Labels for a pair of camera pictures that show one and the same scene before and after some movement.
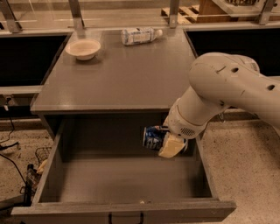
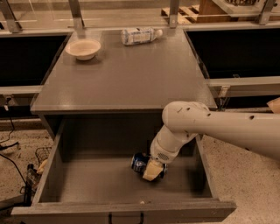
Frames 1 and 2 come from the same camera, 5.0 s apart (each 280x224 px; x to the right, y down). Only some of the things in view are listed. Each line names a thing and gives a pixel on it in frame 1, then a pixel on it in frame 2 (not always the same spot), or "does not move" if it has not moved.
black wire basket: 42,154 does not move
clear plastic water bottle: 140,35 does not move
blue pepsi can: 153,136 to 139,161
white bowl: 83,49 does not move
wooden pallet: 188,14 does not move
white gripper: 178,124 to 161,153
